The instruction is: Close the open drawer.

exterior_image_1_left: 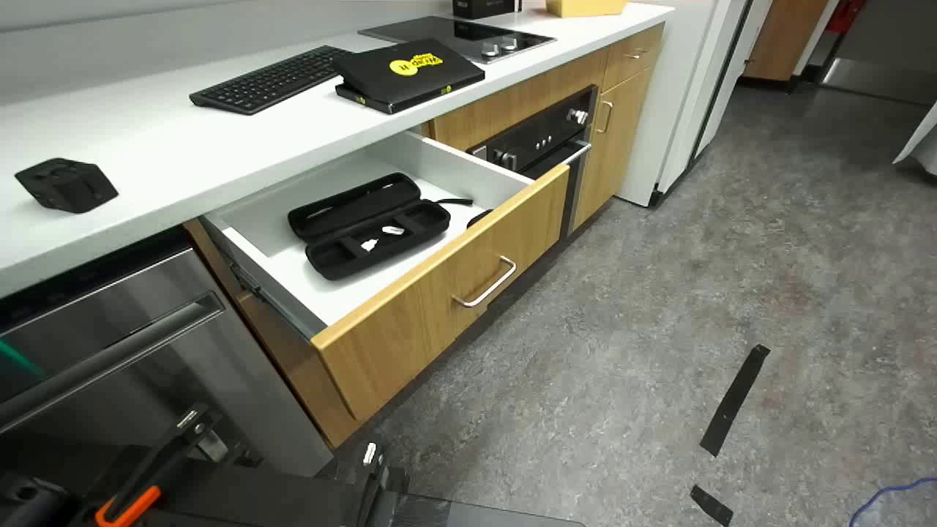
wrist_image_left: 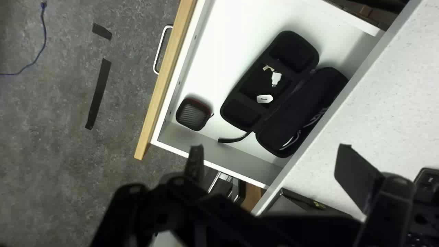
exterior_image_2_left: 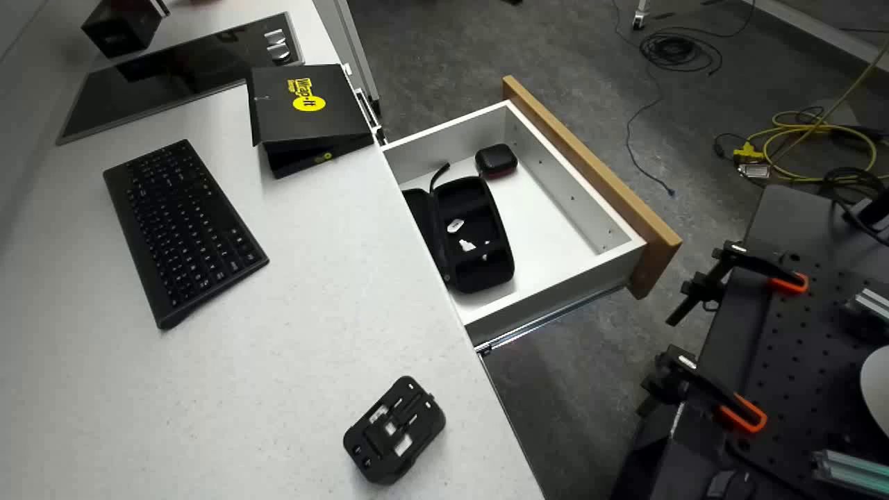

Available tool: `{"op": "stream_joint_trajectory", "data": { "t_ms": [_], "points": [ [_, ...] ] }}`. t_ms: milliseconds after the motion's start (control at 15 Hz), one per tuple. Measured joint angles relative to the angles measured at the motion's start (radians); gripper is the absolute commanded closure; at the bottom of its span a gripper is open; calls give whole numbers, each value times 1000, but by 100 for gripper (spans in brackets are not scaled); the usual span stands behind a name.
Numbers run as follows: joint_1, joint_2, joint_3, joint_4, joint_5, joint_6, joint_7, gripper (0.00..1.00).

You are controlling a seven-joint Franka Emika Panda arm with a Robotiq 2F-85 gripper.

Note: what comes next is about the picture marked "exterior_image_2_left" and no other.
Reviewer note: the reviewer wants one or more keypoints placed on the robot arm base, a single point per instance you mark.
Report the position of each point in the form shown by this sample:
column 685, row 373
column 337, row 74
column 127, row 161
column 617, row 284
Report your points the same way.
column 874, row 381

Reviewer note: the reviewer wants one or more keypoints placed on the white drawer with wooden front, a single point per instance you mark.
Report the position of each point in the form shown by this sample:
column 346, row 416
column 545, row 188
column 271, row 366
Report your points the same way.
column 577, row 229

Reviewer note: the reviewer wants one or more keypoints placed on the black zippered pouch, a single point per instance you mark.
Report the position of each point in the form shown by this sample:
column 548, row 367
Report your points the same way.
column 463, row 231

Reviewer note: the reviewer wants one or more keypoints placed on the small black earbud case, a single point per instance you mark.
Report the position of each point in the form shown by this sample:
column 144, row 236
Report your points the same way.
column 496, row 161

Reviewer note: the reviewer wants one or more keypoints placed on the black travel adapter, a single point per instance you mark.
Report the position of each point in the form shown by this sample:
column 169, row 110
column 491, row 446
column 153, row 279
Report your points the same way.
column 395, row 432

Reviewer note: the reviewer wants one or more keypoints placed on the black box with yellow logo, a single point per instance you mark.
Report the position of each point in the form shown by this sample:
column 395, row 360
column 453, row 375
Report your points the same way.
column 303, row 114

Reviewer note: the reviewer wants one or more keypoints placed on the black keyboard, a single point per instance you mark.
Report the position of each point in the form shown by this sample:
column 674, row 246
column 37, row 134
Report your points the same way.
column 184, row 235

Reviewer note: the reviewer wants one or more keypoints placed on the upper black orange clamp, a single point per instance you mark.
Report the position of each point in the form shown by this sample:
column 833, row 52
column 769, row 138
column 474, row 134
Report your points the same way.
column 734, row 257

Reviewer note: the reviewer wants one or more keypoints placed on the black orange clamp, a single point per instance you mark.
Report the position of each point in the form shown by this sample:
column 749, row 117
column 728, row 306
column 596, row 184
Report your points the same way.
column 677, row 375
column 734, row 257

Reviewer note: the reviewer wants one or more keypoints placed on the lower black orange clamp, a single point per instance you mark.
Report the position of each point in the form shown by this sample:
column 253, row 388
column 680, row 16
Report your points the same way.
column 677, row 375

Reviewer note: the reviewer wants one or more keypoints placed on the black perforated breadboard table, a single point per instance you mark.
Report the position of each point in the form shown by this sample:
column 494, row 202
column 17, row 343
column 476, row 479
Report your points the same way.
column 792, row 356

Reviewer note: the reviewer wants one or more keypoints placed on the black cube device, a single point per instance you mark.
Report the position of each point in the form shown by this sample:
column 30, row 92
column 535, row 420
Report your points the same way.
column 124, row 27

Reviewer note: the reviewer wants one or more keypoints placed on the aluminium extrusion profile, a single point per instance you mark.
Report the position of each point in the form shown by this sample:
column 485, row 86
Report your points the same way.
column 852, row 473

